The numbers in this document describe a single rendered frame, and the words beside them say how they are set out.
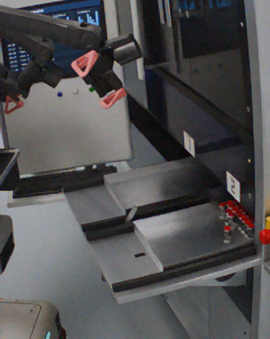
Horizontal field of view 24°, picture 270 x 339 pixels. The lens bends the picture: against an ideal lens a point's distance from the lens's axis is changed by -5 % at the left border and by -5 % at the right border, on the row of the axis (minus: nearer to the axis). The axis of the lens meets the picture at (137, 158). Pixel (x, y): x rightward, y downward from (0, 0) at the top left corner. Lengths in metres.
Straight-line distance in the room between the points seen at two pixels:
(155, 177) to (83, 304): 1.09
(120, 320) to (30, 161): 0.89
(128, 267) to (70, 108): 0.88
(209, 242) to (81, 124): 0.86
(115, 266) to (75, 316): 1.30
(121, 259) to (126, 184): 0.46
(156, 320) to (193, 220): 1.09
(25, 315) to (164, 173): 0.86
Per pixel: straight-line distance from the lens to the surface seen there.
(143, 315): 2.95
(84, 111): 2.42
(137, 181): 2.16
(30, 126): 2.44
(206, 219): 1.89
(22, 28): 1.61
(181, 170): 2.20
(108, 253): 1.78
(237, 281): 1.84
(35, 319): 2.56
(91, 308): 3.03
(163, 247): 1.78
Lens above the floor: 1.82
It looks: 24 degrees down
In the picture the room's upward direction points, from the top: 6 degrees counter-clockwise
